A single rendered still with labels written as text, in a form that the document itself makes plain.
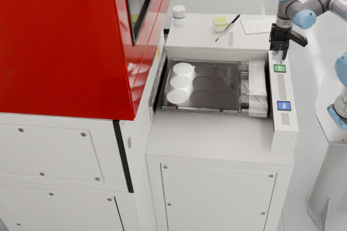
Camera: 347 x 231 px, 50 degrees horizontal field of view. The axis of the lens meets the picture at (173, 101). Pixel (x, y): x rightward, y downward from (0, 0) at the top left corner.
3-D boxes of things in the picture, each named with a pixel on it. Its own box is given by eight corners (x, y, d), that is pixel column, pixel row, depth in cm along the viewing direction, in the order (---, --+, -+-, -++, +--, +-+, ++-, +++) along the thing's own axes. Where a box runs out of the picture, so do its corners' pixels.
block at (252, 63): (248, 67, 192) (249, 63, 190) (248, 63, 194) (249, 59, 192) (264, 68, 190) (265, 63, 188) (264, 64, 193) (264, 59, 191)
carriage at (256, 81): (248, 116, 169) (249, 112, 168) (248, 68, 196) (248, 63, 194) (266, 117, 168) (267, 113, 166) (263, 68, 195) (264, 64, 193)
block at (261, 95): (249, 99, 174) (249, 94, 172) (249, 94, 176) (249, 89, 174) (266, 100, 173) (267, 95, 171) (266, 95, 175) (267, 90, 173)
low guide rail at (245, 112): (160, 110, 180) (160, 106, 178) (161, 108, 181) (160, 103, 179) (266, 117, 173) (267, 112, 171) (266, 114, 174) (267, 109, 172)
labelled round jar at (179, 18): (172, 26, 209) (171, 11, 202) (174, 19, 214) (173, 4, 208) (185, 27, 208) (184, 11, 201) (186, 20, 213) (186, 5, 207)
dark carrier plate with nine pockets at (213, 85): (161, 105, 171) (161, 104, 171) (172, 61, 196) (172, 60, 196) (237, 110, 167) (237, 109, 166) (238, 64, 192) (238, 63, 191)
